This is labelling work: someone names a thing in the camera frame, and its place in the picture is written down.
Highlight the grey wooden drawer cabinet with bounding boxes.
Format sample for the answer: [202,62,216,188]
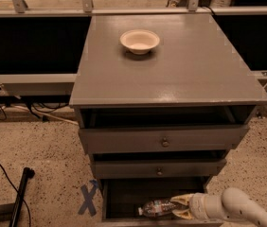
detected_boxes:
[68,13,267,227]

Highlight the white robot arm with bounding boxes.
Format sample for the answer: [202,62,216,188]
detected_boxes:
[170,187,267,227]

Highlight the white paper bowl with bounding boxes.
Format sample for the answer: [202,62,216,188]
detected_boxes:
[119,29,160,55]

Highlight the grey top drawer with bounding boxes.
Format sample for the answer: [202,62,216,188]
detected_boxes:
[79,106,248,154]

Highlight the blue tape X mark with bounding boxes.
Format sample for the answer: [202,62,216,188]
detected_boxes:
[78,180,98,217]

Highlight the black floor cable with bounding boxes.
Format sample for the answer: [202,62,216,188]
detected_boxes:
[0,149,32,227]

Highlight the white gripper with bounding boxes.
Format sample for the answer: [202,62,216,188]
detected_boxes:
[170,193,209,220]

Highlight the grey bottom drawer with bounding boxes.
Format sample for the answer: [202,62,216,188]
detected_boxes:
[97,177,223,227]

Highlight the black metal stand leg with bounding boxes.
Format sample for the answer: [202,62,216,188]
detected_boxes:
[0,167,35,227]

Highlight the grey drawer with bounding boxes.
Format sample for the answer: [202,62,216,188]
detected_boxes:
[79,106,248,154]
[91,150,226,179]
[97,177,223,227]

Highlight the grey metal railing frame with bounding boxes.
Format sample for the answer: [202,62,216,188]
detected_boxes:
[0,0,267,97]

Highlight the clear plastic water bottle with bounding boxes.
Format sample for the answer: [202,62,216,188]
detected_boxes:
[138,199,187,218]

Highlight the grey middle drawer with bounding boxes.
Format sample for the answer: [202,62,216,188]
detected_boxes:
[91,150,226,179]

